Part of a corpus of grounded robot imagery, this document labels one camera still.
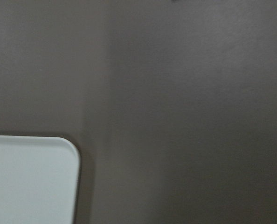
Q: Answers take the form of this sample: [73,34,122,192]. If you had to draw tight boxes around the cream rabbit tray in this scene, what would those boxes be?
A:
[0,135,80,224]

